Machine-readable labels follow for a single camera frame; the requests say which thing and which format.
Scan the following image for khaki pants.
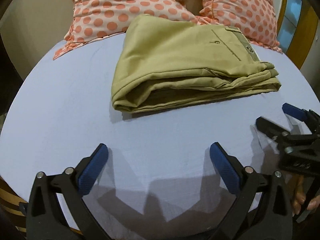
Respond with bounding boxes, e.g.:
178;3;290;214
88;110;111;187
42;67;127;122
111;15;281;113

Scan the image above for person's right hand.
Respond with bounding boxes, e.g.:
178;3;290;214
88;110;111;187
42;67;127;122
291;175;319;216

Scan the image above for brown striped bed base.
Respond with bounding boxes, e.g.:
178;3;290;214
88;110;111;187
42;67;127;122
0;178;27;238

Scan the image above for light blue bed sheet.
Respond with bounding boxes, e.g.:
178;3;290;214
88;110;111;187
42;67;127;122
1;34;319;239

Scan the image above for blue glass window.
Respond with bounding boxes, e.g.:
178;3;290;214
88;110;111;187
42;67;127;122
277;0;303;53

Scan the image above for right polka dot pillow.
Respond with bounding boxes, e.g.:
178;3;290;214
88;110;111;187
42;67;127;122
200;0;281;52

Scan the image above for polka dot pillow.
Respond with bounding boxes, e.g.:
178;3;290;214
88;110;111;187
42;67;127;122
54;0;197;59
200;0;281;52

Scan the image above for left polka dot pillow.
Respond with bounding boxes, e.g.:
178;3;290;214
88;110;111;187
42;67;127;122
54;0;197;59

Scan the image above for yellow wooden window frame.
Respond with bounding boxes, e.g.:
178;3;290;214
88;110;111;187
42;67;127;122
274;0;319;69

